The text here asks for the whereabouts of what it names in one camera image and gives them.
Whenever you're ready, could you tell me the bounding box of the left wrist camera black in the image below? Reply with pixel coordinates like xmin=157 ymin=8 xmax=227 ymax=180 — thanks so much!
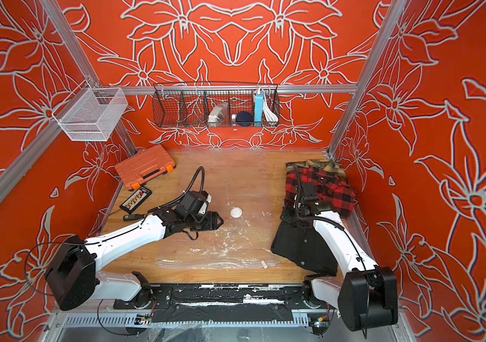
xmin=180 ymin=190 xmax=212 ymax=215

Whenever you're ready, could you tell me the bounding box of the black wire wall basket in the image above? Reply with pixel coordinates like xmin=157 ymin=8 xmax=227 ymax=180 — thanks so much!
xmin=152 ymin=82 xmax=282 ymax=128

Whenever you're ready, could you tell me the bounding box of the red black plaid shirt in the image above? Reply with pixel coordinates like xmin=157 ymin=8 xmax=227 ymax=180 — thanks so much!
xmin=281 ymin=165 xmax=357 ymax=221

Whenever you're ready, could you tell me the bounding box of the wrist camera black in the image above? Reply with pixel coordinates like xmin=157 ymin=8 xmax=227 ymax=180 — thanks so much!
xmin=299 ymin=182 xmax=320 ymax=203
xmin=180 ymin=190 xmax=212 ymax=215

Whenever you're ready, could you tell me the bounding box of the white cable bundle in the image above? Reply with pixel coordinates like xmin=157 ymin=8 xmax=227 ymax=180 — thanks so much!
xmin=263 ymin=100 xmax=280 ymax=125

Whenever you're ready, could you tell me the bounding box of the grey bagged item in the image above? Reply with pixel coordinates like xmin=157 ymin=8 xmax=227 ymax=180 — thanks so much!
xmin=207 ymin=103 xmax=229 ymax=128

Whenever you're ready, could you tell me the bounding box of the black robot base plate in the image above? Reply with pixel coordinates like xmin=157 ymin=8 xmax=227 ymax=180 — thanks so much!
xmin=113 ymin=283 xmax=338 ymax=323

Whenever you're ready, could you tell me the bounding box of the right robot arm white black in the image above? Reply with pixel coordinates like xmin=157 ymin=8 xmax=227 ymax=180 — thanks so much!
xmin=271 ymin=199 xmax=398 ymax=331

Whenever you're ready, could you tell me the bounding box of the orange tool case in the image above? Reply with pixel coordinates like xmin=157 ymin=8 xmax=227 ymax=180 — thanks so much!
xmin=115 ymin=145 xmax=176 ymax=191

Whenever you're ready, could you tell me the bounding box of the white cable duct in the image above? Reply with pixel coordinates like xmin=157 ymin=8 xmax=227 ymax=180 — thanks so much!
xmin=62 ymin=312 xmax=314 ymax=329

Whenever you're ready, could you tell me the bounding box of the clear plastic wall bin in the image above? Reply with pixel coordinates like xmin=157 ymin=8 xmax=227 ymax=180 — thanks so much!
xmin=53 ymin=88 xmax=127 ymax=142

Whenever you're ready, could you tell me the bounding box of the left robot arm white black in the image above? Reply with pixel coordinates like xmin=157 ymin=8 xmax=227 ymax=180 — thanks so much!
xmin=46 ymin=208 xmax=224 ymax=312

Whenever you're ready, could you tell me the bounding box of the olive plaid shirt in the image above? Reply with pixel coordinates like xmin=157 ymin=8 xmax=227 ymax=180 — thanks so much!
xmin=286 ymin=159 xmax=346 ymax=177

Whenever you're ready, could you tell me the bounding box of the dark blue round object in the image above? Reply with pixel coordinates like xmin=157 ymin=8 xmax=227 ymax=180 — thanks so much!
xmin=235 ymin=111 xmax=254 ymax=127

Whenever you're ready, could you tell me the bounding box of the black yellow screwdriver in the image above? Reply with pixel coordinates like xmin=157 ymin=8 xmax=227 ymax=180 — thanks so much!
xmin=123 ymin=214 xmax=147 ymax=222

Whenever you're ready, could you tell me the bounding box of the light blue box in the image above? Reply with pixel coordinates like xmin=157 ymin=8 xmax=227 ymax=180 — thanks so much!
xmin=254 ymin=90 xmax=264 ymax=127

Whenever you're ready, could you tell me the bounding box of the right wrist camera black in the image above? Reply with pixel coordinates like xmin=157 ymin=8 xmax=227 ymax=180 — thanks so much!
xmin=299 ymin=182 xmax=320 ymax=203

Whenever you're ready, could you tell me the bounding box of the clear plastic vacuum bag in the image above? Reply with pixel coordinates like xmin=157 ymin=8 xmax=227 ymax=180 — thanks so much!
xmin=153 ymin=150 xmax=317 ymax=270

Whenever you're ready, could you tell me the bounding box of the black screwdriver bit holder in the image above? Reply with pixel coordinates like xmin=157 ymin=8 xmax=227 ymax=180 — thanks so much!
xmin=119 ymin=186 xmax=153 ymax=214

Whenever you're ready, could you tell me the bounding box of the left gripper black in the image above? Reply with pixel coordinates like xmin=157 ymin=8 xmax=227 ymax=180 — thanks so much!
xmin=186 ymin=211 xmax=226 ymax=231

